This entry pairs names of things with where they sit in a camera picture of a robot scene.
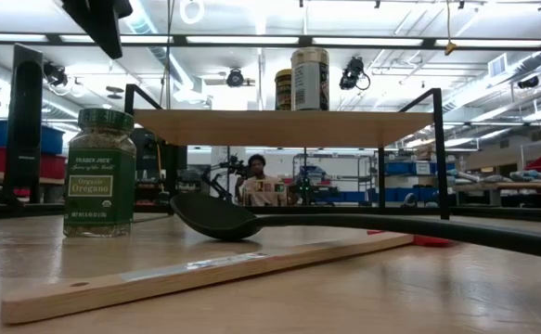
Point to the furikake seasoning jar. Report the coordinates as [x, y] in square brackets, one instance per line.
[309, 81]

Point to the black upright post with slot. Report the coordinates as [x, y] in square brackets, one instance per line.
[26, 116]

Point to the dark plastic serving spoon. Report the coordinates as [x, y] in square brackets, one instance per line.
[214, 218]

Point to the wooden shelf with black frame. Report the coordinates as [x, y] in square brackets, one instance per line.
[279, 127]

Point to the wooden workbench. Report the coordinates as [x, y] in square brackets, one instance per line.
[506, 186]

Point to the person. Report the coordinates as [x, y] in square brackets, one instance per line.
[257, 162]

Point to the black background robot arm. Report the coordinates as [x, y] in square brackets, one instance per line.
[303, 190]
[214, 183]

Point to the row of blue shelf bins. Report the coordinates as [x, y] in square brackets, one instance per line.
[400, 168]

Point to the black monitor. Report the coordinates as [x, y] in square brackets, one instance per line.
[147, 158]

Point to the row of blue floor bins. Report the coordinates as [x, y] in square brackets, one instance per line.
[344, 196]

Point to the long wooden board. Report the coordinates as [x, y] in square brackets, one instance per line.
[112, 292]

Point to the yellow-lidded spice jar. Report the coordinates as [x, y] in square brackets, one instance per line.
[283, 90]

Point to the black overhead frame beam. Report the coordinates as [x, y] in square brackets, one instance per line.
[54, 39]

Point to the large red storage bin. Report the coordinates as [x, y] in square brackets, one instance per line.
[54, 167]

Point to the flat red plastic object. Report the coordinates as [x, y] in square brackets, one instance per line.
[432, 241]

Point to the large blue storage bin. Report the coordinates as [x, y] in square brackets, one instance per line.
[52, 139]

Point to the green-lidded oregano jar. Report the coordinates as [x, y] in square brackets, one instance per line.
[99, 185]

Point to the black table edge rail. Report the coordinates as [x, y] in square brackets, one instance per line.
[42, 209]

